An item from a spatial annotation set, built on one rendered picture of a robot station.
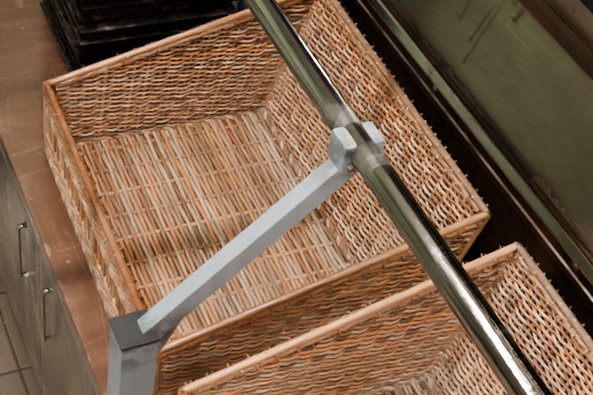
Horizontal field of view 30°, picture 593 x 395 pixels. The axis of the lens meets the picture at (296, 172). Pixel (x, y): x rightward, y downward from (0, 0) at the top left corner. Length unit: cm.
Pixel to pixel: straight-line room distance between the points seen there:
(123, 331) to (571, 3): 65
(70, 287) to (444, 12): 68
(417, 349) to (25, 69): 90
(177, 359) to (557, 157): 55
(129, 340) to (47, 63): 98
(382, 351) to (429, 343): 8
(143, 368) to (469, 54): 64
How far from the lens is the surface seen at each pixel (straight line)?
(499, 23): 151
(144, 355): 118
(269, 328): 149
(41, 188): 182
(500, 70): 150
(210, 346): 146
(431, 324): 153
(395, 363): 157
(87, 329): 164
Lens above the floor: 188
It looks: 44 degrees down
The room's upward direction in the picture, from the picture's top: 12 degrees clockwise
